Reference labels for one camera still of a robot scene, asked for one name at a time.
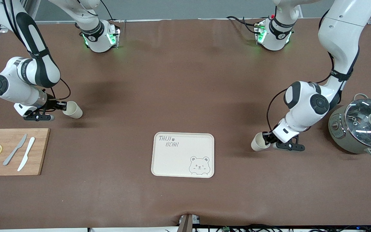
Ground white plastic cup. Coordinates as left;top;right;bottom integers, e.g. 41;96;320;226
251;132;271;152
62;101;83;119

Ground cream tray with bear print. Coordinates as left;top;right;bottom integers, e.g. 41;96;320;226
151;132;215;179

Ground grey plastic knife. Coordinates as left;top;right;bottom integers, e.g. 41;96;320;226
3;134;28;166

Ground white plastic knife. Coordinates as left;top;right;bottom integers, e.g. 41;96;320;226
17;137;36;172

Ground bamboo cutting board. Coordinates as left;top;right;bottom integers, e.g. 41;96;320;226
0;128;51;176

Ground green electric cooking pot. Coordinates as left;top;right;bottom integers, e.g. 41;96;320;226
328;93;371;158

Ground glass pot lid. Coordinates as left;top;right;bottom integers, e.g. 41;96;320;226
344;98;371;149

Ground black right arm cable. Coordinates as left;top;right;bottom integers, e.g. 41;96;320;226
45;78;72;101

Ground aluminium frame profile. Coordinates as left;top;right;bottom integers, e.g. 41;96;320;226
22;0;42;22

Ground black base cables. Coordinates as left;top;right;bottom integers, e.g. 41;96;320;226
226;14;271;36

